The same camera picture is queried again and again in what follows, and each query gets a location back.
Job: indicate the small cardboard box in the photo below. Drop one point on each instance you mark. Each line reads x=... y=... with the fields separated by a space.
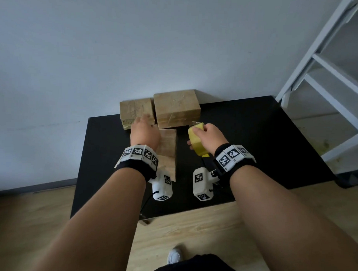
x=133 y=107

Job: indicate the person's left forearm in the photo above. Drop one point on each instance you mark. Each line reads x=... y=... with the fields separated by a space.
x=94 y=224

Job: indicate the white left sneaker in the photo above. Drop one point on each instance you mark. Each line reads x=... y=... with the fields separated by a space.
x=174 y=256

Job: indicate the tall cardboard box square hole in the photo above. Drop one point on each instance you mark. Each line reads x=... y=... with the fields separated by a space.
x=177 y=106

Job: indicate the black marker wristband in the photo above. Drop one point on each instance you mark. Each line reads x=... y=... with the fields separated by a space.
x=137 y=160
x=233 y=160

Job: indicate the wide cardboard box torn flap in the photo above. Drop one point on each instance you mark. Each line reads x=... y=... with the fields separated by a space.
x=168 y=145

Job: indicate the person's left hand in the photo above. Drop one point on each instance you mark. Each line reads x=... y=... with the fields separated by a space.
x=145 y=134

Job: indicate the yellow tape roll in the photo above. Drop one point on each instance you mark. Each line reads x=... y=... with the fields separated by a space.
x=194 y=140

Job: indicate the person's right hand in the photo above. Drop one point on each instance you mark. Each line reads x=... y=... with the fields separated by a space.
x=212 y=138

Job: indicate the black shorts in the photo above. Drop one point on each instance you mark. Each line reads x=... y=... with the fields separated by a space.
x=203 y=268

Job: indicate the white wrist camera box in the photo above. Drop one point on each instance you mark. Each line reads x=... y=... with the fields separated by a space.
x=203 y=184
x=162 y=186

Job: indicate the white metal shelf frame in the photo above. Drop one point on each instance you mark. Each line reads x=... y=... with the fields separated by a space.
x=329 y=107

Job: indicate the person's right forearm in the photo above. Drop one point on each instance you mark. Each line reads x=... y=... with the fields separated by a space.
x=296 y=228

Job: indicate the black yellow utility knife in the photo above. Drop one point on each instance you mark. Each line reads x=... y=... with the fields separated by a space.
x=207 y=159

